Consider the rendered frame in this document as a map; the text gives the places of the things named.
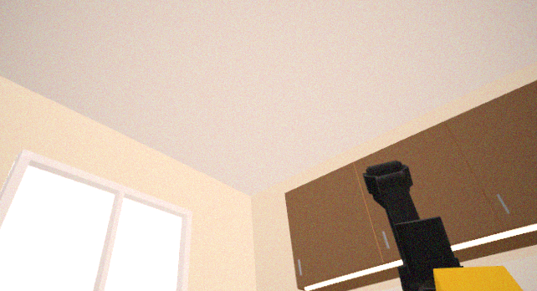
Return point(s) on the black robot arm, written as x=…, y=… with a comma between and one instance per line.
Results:
x=422, y=243

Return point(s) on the yellow square cup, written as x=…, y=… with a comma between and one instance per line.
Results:
x=495, y=278

